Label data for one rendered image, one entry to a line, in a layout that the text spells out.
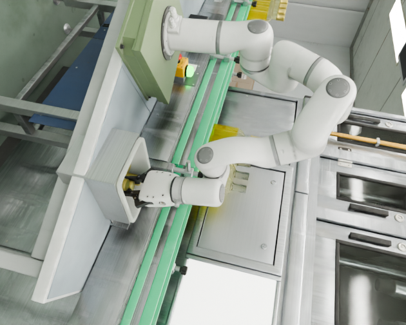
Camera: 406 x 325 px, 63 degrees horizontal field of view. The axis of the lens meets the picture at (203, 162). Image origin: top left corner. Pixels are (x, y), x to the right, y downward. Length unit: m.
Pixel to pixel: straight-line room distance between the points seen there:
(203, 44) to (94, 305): 0.79
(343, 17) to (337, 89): 6.69
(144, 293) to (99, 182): 0.36
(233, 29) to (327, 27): 6.63
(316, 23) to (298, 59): 6.61
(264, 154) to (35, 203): 0.97
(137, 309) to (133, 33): 0.74
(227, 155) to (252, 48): 0.33
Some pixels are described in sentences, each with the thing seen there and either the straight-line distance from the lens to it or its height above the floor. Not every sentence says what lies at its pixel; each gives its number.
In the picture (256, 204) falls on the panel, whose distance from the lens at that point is 1.31.
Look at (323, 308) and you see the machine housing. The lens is 1.27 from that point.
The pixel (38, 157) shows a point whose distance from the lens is 1.62.
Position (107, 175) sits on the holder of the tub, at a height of 0.80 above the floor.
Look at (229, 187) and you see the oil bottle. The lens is 1.16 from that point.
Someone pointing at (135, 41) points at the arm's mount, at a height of 0.80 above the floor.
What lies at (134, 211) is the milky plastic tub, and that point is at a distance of 1.02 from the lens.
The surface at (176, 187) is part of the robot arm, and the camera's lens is 0.88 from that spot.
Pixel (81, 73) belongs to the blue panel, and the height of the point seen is 0.40.
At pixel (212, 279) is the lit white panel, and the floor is 1.09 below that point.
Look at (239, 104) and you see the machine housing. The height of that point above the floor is 1.03.
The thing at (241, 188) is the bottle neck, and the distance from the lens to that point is 1.18.
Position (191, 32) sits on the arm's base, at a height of 0.90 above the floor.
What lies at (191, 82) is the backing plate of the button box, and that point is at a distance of 1.32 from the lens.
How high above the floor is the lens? 1.13
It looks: 8 degrees down
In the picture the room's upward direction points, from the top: 102 degrees clockwise
